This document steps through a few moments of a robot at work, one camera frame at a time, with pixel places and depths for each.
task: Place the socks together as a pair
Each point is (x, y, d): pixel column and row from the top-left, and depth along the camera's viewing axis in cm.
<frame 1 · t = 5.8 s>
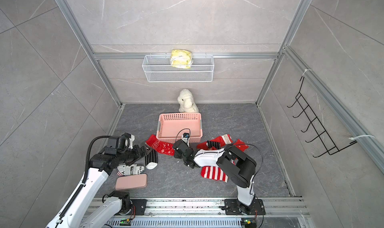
left hand: (147, 150, 77), fingers open
right hand: (177, 149, 91), fingers open
red snowflake bear sock: (160, 146, 94), point 3 cm above the table
black white striped sock: (151, 159, 91), on the table
pink plastic basket: (171, 127, 107), on the table
white plush toy: (187, 104, 97), point 19 cm above the table
pink case: (131, 182, 82), point 2 cm above the table
red plain sock: (223, 140, 100), on the table

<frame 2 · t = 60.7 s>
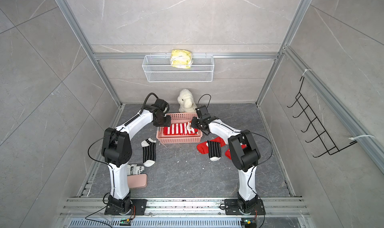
left hand: (168, 121, 97), fingers open
right hand: (193, 123, 97), fingers open
black white striped sock: (149, 152, 95), on the table
red white santa sock: (184, 128, 103), point 4 cm above the table
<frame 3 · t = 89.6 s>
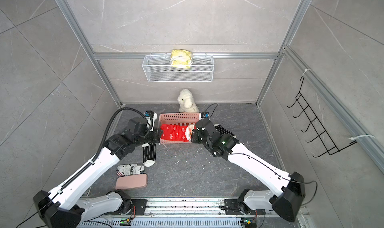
left hand: (163, 129, 75), fingers closed
right hand: (193, 131, 75), fingers closed
red snowflake sock: (181, 133, 81), point 20 cm above the table
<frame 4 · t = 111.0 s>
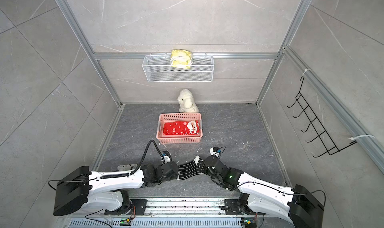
left hand: (180, 169, 82), fingers closed
right hand: (198, 164, 80), fingers closed
black white striped sock: (190, 168, 85), point 4 cm above the table
red snowflake sock: (181, 128, 102), point 5 cm above the table
